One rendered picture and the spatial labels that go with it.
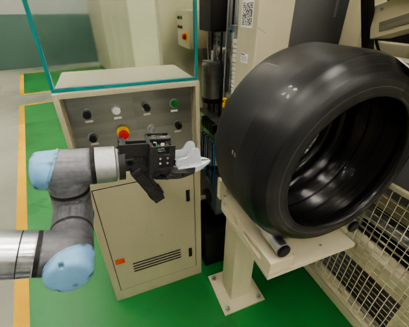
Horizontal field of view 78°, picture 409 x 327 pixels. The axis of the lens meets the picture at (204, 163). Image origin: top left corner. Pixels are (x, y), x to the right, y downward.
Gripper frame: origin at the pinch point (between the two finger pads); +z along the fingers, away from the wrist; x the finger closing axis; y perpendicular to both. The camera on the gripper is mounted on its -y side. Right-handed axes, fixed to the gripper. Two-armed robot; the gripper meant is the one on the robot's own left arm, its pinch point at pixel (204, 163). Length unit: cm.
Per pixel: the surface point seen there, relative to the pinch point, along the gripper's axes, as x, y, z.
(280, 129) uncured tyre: -9.0, 12.0, 12.5
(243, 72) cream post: 32.2, 16.2, 25.6
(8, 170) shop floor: 247, -135, -123
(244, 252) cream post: 26, -74, 42
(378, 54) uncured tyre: -7.7, 27.8, 34.3
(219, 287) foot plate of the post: 36, -116, 38
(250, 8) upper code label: 31, 35, 23
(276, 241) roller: -7.5, -25.8, 23.7
